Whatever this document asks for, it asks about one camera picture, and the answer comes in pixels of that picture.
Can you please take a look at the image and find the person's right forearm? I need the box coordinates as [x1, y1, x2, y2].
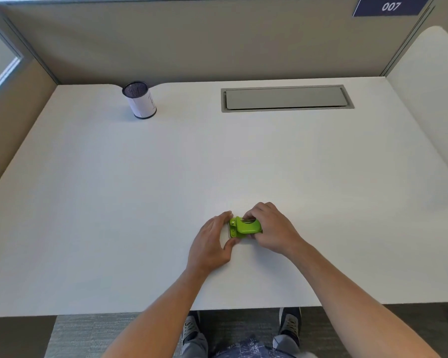
[287, 240, 441, 358]

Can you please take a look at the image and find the beige neighbouring partition panel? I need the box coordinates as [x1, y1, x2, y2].
[380, 0, 448, 77]

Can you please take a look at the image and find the white cup with black rim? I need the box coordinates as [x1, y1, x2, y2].
[121, 81, 157, 120]

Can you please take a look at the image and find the person's right shoe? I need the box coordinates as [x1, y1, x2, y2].
[278, 307, 302, 338]

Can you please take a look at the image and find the grey desk cable tray lid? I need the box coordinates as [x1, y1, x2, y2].
[221, 85, 355, 113]

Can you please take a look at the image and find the person's right hand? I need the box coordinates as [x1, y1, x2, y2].
[242, 201, 307, 257]

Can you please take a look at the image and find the blue patterned shirt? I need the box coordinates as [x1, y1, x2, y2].
[213, 334, 296, 358]

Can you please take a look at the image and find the person's shoe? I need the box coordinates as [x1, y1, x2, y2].
[278, 307, 302, 338]
[181, 311, 202, 346]

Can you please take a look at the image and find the beige fabric partition panel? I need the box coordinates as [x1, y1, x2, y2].
[0, 0, 436, 88]

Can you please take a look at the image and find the blue number sign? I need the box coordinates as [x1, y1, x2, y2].
[352, 0, 432, 17]

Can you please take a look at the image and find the person's left hand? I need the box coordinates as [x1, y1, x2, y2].
[186, 210, 243, 274]

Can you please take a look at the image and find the person's left forearm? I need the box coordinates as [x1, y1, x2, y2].
[101, 264, 214, 358]

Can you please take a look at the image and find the person's left shoe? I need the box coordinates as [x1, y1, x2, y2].
[181, 311, 202, 346]

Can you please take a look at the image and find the white rounded side divider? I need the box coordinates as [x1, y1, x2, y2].
[386, 25, 448, 170]

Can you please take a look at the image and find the beige partition with glass pane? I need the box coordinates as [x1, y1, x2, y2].
[0, 7, 59, 202]

